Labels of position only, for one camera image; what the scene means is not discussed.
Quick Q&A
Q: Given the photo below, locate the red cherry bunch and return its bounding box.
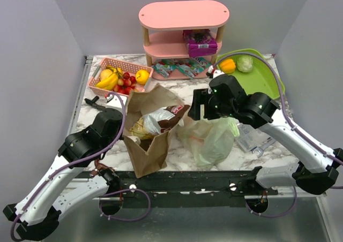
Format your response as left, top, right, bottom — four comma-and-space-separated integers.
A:
113, 72, 138, 95

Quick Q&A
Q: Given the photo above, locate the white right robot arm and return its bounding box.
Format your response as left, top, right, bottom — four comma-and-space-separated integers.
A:
188, 74, 341, 195

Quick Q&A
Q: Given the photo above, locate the right colourful candy packet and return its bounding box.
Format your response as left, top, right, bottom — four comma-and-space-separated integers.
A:
176, 57, 211, 79

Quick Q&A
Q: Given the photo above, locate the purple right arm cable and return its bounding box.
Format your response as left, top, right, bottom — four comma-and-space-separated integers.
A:
211, 51, 343, 218

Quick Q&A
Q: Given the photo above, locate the green cabbage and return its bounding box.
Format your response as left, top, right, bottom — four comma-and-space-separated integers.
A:
236, 55, 253, 73

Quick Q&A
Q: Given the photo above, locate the white snack bag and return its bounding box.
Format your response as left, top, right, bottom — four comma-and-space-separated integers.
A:
129, 110, 160, 140

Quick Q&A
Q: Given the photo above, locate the small black T-handle tool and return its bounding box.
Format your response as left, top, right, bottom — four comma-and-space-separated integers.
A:
84, 96, 106, 111

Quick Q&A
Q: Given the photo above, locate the yellow peach fruit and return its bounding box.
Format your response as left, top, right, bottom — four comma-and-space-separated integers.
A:
100, 69, 113, 81

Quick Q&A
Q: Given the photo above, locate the colourful candy packet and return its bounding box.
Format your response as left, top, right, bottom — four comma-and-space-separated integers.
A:
176, 57, 211, 79
152, 59, 176, 78

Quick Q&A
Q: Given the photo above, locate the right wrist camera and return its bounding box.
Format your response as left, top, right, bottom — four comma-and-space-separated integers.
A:
206, 65, 223, 79

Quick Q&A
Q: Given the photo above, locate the yellow bell pepper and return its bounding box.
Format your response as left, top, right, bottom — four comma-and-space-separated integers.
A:
219, 58, 236, 73

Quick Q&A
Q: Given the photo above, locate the pink three-tier shelf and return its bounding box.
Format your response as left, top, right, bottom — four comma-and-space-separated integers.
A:
138, 0, 230, 66

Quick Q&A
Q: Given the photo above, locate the brown Tuba snack bag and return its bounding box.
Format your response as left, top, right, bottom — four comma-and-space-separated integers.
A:
156, 104, 190, 134

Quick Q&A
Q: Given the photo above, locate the pink plastic fruit basket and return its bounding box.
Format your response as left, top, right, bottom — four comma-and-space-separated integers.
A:
88, 57, 153, 96

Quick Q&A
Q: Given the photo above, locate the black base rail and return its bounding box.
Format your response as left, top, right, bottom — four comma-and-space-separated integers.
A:
98, 171, 278, 209

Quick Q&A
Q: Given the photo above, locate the green plastic tray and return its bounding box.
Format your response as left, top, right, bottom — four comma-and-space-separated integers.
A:
216, 49, 280, 100

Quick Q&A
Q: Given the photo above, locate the light green plastic grocery bag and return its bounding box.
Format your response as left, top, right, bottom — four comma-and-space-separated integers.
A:
176, 117, 240, 168

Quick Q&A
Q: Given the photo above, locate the clear plastic screw box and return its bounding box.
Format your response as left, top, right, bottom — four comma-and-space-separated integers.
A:
235, 123, 272, 152

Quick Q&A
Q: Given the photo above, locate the silver wrench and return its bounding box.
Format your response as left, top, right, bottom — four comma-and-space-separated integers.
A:
252, 138, 276, 157

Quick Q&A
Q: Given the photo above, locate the purple snack box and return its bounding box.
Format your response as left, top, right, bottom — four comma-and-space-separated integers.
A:
183, 29, 218, 58

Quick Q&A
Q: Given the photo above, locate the yellow banana bunch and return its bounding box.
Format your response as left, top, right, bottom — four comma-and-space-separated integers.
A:
95, 65, 123, 90

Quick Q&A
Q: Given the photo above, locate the left colourful candy packet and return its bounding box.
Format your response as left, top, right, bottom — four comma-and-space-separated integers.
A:
152, 59, 176, 78

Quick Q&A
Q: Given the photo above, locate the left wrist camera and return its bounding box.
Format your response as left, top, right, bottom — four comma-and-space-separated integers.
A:
105, 94, 128, 111

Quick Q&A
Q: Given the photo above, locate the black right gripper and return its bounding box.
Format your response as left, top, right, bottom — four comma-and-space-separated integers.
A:
187, 88, 235, 120

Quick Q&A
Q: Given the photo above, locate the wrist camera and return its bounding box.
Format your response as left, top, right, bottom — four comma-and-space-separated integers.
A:
206, 65, 223, 79
105, 94, 128, 111

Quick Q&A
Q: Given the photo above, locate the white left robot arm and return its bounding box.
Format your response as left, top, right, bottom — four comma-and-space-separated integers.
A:
3, 108, 125, 241

